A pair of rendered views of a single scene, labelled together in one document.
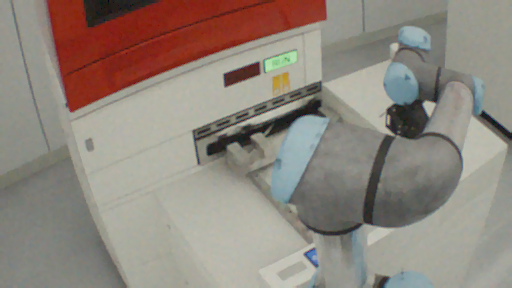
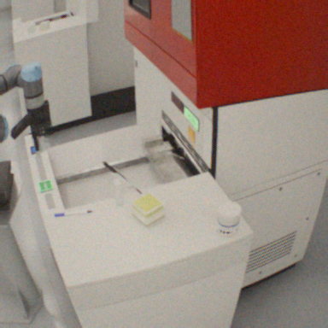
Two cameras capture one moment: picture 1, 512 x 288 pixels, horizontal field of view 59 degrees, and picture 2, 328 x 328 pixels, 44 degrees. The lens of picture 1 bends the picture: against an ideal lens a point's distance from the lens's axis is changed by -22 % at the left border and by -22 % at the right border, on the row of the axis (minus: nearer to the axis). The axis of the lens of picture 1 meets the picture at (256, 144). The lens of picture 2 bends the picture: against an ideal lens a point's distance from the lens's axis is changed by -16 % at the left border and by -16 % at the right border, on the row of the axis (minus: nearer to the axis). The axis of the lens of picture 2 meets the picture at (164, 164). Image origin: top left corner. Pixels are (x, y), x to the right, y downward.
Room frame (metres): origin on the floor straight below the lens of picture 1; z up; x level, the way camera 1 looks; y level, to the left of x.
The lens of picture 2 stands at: (1.50, -1.54, 1.98)
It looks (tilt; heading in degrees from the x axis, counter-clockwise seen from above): 37 degrees down; 96
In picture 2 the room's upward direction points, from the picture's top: 1 degrees counter-clockwise
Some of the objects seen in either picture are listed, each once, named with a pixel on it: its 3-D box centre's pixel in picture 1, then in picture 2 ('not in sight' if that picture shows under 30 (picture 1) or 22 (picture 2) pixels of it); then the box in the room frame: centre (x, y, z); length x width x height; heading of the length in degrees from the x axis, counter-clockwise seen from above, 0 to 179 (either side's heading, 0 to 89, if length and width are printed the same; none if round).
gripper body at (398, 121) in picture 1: (408, 112); (38, 119); (0.95, -0.34, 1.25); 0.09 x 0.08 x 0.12; 27
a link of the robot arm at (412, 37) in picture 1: (413, 54); (32, 79); (0.94, -0.35, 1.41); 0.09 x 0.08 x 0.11; 149
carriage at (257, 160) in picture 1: (285, 143); (166, 168); (1.35, -0.09, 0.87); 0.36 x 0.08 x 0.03; 117
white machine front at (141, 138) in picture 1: (203, 110); (167, 104); (1.33, 0.14, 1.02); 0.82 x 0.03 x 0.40; 117
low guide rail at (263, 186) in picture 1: (281, 206); (109, 166); (1.11, -0.06, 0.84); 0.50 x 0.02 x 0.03; 27
